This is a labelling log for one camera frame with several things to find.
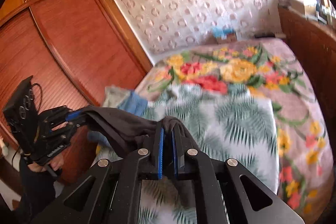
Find floral pink blanket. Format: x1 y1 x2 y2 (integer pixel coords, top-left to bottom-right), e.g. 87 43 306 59
136 39 334 223

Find folded light blue jeans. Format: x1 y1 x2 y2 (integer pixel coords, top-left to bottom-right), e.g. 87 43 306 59
117 91 148 117

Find wooden sideboard cabinet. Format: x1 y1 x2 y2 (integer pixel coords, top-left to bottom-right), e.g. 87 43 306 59
278 6 335 117

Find person's left hand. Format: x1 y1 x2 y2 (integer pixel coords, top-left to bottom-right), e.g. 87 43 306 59
27 152 65 173

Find palm leaf print bedsheet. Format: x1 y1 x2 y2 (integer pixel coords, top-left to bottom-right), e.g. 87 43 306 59
138 84 279 223

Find blue bag in box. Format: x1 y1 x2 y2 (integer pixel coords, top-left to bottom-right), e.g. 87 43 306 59
212 27 237 44

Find cardboard box on cabinet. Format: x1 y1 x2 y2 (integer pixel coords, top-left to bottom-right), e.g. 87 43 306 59
289 0 317 16

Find black shorts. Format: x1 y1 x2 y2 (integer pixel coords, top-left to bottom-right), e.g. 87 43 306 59
80 105 200 209

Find wooden louvered wardrobe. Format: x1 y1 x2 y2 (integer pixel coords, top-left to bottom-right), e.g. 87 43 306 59
0 0 153 185

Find folded grey-green pants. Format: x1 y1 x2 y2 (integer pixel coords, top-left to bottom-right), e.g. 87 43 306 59
102 85 130 108

